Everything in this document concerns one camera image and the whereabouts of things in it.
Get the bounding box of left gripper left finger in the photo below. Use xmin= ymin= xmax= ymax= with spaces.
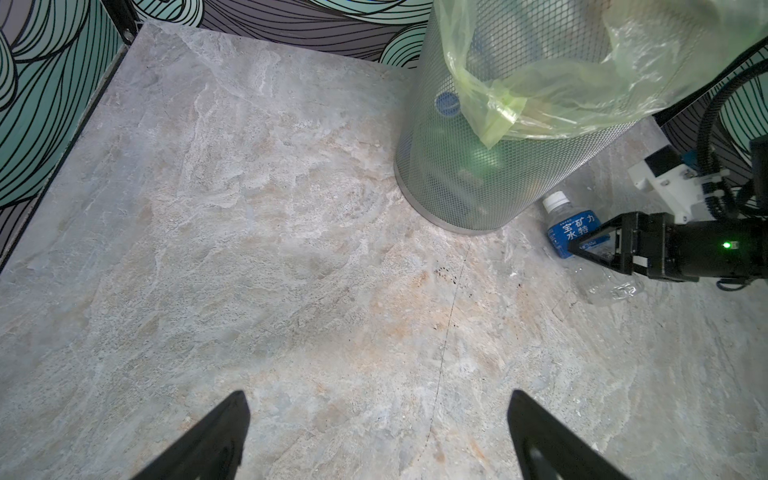
xmin=134 ymin=390 xmax=250 ymax=479

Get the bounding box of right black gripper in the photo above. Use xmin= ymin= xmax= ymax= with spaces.
xmin=568 ymin=212 xmax=767 ymax=284

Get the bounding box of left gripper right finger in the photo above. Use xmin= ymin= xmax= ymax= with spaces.
xmin=507 ymin=389 xmax=629 ymax=480

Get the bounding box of blue label bottle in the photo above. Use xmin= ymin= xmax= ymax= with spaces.
xmin=542 ymin=191 xmax=644 ymax=306

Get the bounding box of grey bin with green liner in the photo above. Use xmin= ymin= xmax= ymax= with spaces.
xmin=394 ymin=1 xmax=767 ymax=234

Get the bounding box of black frame post left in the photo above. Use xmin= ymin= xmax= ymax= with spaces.
xmin=101 ymin=0 xmax=142 ymax=45

